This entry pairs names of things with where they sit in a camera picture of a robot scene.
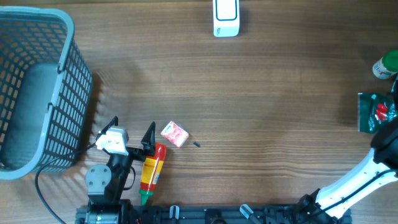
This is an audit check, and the green 3M gloves package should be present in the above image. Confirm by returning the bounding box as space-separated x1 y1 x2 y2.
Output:
358 93 397 134

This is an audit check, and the green lid jar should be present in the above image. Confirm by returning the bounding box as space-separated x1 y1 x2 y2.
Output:
372 50 397 79

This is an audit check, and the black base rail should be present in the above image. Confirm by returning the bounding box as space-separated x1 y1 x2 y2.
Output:
75 198 352 224

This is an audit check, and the red sauce bottle green cap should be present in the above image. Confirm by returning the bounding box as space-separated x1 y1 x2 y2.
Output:
139 143 167 205

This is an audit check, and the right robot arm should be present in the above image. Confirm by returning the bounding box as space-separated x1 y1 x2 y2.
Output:
291 80 397 223

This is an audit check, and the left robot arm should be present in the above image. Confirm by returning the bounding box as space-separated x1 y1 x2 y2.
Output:
75 116 155 224

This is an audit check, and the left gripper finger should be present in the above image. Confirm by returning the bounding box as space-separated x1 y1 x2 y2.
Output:
141 121 155 152
96 116 119 140

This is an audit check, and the white barcode scanner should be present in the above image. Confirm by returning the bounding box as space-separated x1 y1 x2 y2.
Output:
213 0 240 37

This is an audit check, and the left black camera cable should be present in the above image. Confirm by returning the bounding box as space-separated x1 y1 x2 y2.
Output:
34 142 98 224

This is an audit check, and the grey plastic shopping basket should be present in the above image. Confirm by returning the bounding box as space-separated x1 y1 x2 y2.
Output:
1 6 93 180

